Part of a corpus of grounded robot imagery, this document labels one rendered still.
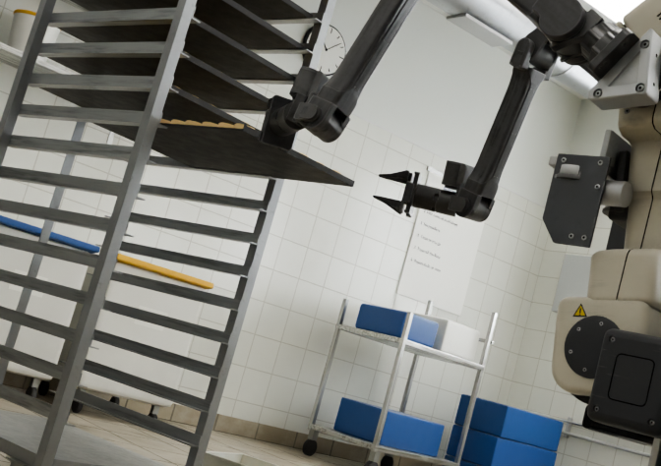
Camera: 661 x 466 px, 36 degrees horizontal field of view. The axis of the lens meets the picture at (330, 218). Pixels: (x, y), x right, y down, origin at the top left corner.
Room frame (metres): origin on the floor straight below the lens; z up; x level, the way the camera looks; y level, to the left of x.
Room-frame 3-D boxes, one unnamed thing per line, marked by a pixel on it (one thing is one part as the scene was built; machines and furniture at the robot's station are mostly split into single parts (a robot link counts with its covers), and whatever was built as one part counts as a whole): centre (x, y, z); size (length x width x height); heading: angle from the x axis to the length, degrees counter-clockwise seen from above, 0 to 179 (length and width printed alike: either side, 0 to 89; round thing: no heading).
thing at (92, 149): (2.60, 0.68, 0.87); 0.64 x 0.03 x 0.03; 48
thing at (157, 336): (5.26, 0.87, 0.39); 0.64 x 0.54 x 0.77; 34
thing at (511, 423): (6.79, -1.49, 0.50); 0.60 x 0.40 x 0.20; 129
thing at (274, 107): (2.04, 0.14, 0.96); 0.07 x 0.07 x 0.10; 17
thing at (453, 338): (6.40, -0.81, 0.90); 0.44 x 0.36 x 0.20; 45
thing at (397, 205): (2.43, -0.13, 0.94); 0.09 x 0.07 x 0.07; 78
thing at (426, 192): (2.42, -0.20, 0.96); 0.07 x 0.07 x 0.10; 78
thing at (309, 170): (2.55, 0.32, 0.96); 0.60 x 0.40 x 0.01; 48
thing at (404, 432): (6.28, -0.68, 0.29); 0.56 x 0.38 x 0.20; 135
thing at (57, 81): (2.60, 0.68, 1.05); 0.64 x 0.03 x 0.03; 48
